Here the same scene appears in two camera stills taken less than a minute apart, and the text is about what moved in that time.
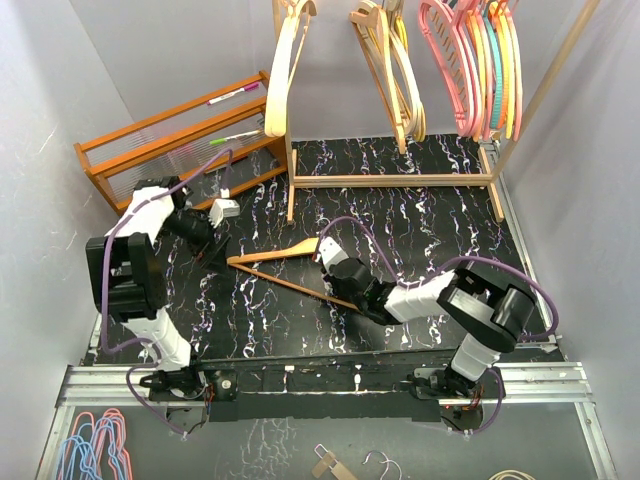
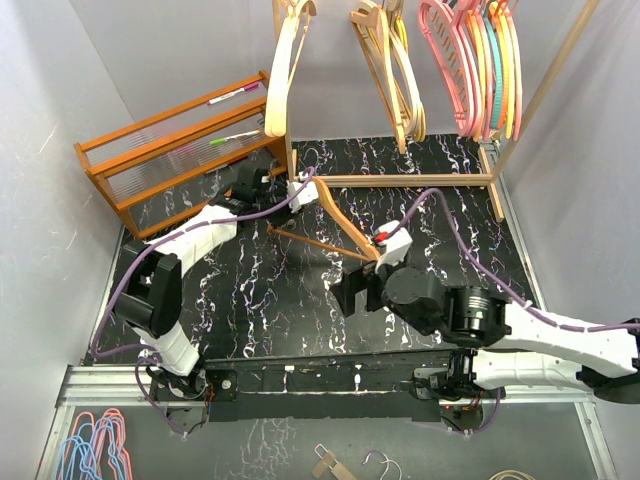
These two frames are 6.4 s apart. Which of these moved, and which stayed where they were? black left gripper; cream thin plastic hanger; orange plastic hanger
Moved: black left gripper
Stayed: cream thin plastic hanger; orange plastic hanger
